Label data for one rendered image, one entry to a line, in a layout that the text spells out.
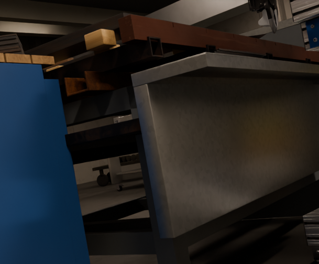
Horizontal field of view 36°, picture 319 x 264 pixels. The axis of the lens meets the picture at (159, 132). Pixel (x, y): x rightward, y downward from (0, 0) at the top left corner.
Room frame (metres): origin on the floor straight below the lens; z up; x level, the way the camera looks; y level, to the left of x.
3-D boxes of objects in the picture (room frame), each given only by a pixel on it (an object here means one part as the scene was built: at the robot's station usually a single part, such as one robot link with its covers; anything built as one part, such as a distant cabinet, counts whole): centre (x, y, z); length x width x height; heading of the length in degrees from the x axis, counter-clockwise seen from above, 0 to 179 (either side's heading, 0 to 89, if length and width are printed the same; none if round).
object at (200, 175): (1.63, -0.35, 0.47); 1.30 x 0.04 x 0.35; 145
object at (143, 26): (1.81, -0.43, 0.80); 1.62 x 0.04 x 0.06; 145
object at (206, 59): (1.58, -0.42, 0.66); 1.30 x 0.20 x 0.03; 145
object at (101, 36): (1.21, 0.10, 0.79); 0.06 x 0.05 x 0.04; 55
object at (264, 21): (1.77, -0.46, 0.89); 0.06 x 0.03 x 0.09; 55
